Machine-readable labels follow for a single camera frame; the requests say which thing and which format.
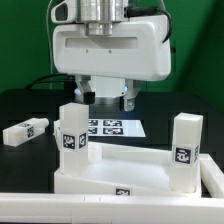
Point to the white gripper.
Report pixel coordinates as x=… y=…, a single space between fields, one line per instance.
x=136 y=49

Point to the white desk top tray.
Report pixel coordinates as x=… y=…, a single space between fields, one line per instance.
x=120 y=170

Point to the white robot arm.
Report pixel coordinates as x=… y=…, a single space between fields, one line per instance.
x=98 y=18

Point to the paper sheet with markers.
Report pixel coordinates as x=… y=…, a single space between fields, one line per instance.
x=104 y=127

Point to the white right fence bar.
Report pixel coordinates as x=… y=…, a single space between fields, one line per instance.
x=212 y=176

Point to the white fence bar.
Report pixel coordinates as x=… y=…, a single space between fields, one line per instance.
x=102 y=209
x=212 y=176

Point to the white front fence bar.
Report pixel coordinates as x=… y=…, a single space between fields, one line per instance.
x=102 y=209

